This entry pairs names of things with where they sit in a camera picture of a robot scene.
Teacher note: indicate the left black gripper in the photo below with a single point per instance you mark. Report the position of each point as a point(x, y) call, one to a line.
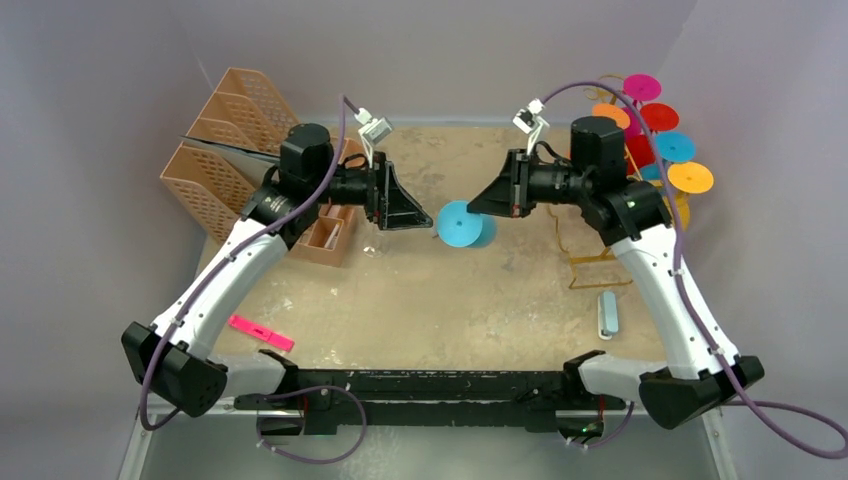
point(386, 201)

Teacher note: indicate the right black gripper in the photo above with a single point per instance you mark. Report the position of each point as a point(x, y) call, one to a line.
point(518, 185)

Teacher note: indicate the clear wine glass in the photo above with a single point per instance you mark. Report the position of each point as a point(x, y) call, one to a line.
point(374, 243)

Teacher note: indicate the blue wine glass front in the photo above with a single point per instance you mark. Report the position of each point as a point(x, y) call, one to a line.
point(459, 228)

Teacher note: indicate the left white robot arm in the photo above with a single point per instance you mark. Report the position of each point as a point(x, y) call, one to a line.
point(171, 356)

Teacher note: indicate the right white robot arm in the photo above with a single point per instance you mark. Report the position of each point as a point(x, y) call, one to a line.
point(632, 220)

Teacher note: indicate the orange wine glass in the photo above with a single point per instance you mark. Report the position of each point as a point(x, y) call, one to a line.
point(613, 112)

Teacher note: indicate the red wine glass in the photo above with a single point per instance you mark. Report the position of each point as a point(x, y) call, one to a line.
point(659, 117)

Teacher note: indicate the magenta wine glass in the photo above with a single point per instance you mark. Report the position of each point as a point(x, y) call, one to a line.
point(639, 89)

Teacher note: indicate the yellow wine glass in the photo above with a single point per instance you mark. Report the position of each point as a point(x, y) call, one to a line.
point(687, 179)

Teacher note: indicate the grey folder in organizer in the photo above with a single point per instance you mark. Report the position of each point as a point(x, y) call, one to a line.
point(231, 149)

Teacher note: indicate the orange plastic file organizer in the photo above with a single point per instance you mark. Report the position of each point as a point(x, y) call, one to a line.
point(247, 110)

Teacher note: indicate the pink plastic clip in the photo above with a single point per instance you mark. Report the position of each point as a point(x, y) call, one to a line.
point(262, 333)

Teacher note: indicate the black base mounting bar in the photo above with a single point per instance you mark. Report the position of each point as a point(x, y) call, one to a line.
point(329, 398)

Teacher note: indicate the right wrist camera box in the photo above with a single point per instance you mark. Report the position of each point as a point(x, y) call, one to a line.
point(529, 121)

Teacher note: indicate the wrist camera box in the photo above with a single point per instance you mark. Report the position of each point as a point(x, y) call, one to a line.
point(373, 130)
point(529, 121)

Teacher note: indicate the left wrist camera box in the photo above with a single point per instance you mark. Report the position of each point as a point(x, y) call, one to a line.
point(373, 130)

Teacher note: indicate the gold wire glass rack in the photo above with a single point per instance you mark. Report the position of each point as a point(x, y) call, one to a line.
point(605, 256)

